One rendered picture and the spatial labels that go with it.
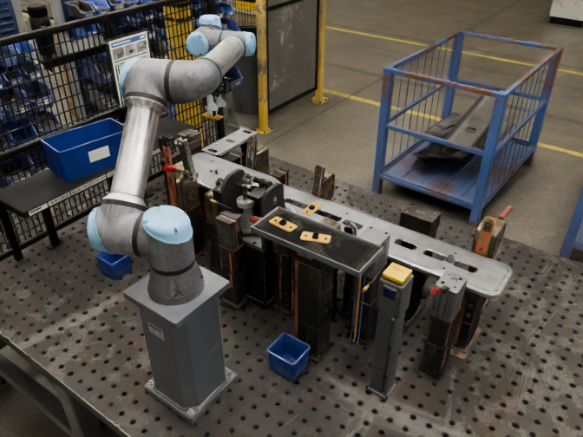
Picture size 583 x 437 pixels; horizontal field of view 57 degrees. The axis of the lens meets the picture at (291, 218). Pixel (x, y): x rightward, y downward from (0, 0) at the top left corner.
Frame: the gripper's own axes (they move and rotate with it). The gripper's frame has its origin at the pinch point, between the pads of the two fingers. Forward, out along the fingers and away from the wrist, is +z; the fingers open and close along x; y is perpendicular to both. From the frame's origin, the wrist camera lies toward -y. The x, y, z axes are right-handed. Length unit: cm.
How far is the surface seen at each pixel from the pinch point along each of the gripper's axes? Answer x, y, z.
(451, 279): -16, 105, 19
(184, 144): -17.2, 1.5, 6.4
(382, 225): 5, 73, 25
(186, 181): -18.1, 1.7, 21.6
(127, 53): 8, -55, -10
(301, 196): 5.0, 38.6, 26.1
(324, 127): 256, -105, 128
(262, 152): 19.9, 8.3, 22.7
